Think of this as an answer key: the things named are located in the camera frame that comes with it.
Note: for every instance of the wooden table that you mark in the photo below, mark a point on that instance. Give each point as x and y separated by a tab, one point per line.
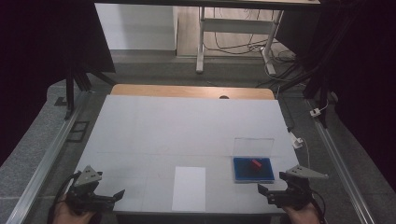
186	91

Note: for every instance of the blue ink pad box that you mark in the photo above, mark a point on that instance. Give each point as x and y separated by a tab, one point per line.
243	172

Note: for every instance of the red stamp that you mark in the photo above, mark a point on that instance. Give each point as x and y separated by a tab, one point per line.
256	164

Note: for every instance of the white cabinet panel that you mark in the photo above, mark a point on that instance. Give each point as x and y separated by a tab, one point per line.
135	26

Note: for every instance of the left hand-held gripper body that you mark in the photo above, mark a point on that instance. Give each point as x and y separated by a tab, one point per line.
84	196

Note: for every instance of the black floor bracket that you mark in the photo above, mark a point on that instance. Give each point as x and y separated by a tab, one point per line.
77	131

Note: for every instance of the black metal stand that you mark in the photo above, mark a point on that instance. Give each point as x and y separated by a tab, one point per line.
320	87
70	90

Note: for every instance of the black curtain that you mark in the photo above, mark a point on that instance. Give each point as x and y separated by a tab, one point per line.
364	77
40	62

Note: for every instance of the aluminium rail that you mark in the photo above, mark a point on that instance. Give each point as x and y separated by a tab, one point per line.
46	158
339	161

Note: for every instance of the white paper sheet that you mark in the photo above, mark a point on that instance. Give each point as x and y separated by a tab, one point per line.
189	188

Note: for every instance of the person's left hand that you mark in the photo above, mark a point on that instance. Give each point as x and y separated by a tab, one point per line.
67	214

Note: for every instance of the white desk frame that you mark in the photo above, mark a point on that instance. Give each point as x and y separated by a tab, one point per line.
236	26

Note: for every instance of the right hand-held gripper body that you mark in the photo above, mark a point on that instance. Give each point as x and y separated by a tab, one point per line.
295	193

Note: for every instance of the person's right hand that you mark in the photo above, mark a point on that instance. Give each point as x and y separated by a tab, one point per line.
302	215

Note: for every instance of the white plug adapter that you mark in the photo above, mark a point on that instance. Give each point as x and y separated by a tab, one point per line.
297	142
315	112

